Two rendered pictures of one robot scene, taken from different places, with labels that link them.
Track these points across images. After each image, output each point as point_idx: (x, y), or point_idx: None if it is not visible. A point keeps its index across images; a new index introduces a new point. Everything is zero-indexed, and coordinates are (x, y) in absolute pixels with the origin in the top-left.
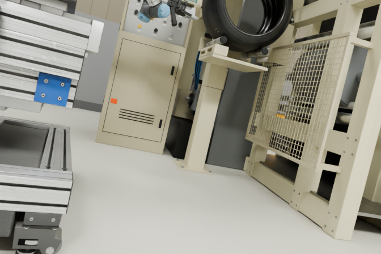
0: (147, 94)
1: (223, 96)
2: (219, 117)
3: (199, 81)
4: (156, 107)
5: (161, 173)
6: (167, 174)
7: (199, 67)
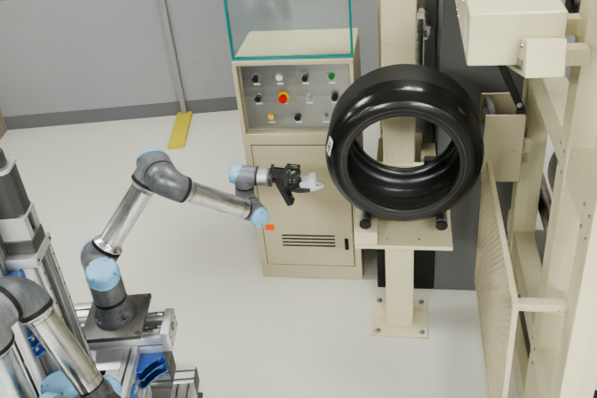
0: (314, 211)
1: None
2: None
3: None
4: (334, 225)
5: (337, 365)
6: (346, 363)
7: None
